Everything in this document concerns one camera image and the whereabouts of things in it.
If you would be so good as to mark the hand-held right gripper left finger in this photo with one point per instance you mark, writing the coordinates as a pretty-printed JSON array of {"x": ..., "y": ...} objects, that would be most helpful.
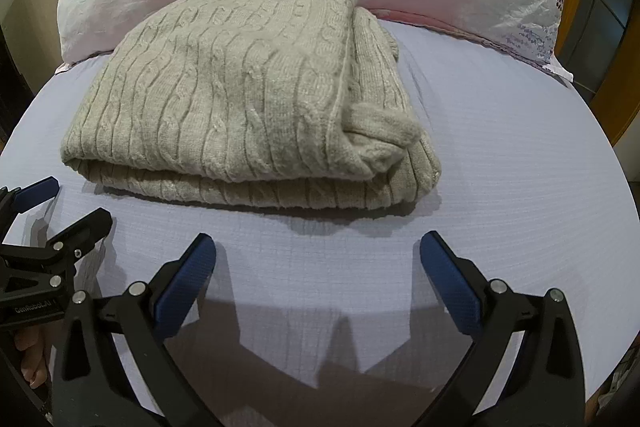
[{"x": 183, "y": 278}]

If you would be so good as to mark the person's left hand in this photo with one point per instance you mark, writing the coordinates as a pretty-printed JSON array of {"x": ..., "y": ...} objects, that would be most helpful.
[{"x": 31, "y": 358}]

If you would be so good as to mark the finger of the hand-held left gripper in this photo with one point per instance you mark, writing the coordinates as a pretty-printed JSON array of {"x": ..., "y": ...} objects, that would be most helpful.
[
  {"x": 36, "y": 194},
  {"x": 84, "y": 228}
]

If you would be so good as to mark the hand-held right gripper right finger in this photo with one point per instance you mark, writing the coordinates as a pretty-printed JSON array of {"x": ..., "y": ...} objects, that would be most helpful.
[{"x": 451, "y": 283}]

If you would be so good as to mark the pale lavender bed sheet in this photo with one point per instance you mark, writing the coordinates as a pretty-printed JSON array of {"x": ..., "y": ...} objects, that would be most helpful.
[{"x": 500, "y": 187}]

